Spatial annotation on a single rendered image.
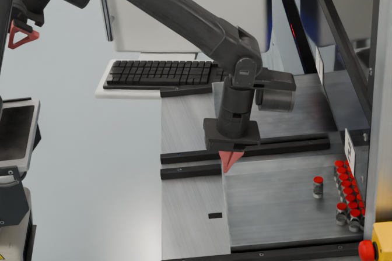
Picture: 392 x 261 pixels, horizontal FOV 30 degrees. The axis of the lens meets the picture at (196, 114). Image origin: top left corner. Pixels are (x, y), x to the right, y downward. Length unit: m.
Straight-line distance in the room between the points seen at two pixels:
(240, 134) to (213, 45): 0.19
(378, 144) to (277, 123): 0.60
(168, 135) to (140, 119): 1.61
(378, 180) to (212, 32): 0.39
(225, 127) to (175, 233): 0.33
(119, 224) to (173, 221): 1.32
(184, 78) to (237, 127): 0.83
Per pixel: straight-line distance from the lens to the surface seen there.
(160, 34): 2.27
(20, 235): 1.76
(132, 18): 2.27
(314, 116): 1.85
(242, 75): 1.24
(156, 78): 2.14
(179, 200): 1.63
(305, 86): 1.96
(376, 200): 1.35
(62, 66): 3.94
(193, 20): 1.21
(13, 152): 1.59
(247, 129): 1.35
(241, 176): 1.67
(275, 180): 1.66
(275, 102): 1.29
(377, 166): 1.30
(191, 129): 1.83
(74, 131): 3.43
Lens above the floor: 1.96
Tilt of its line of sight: 35 degrees down
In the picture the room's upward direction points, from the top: 6 degrees counter-clockwise
